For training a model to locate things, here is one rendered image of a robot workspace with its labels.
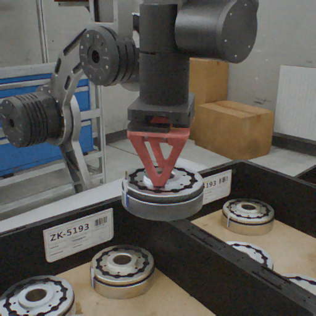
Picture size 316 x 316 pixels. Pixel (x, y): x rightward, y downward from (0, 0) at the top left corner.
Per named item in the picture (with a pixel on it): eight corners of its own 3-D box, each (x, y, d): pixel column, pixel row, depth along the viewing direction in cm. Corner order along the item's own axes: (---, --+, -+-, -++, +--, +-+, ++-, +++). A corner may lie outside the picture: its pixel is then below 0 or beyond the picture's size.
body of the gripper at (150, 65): (194, 106, 52) (197, 47, 49) (186, 129, 42) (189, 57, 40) (145, 103, 53) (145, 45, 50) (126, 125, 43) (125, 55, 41)
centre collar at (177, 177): (136, 176, 51) (136, 172, 51) (166, 168, 54) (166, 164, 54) (158, 191, 47) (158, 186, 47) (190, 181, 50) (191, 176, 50)
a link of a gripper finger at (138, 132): (191, 172, 52) (194, 101, 49) (184, 196, 46) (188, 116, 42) (139, 168, 53) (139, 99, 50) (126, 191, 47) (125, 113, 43)
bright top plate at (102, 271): (79, 261, 66) (79, 258, 66) (131, 241, 72) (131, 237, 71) (112, 294, 58) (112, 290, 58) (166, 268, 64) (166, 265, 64)
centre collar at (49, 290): (12, 296, 57) (12, 292, 57) (45, 282, 60) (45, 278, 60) (26, 315, 54) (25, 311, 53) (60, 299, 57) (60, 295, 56)
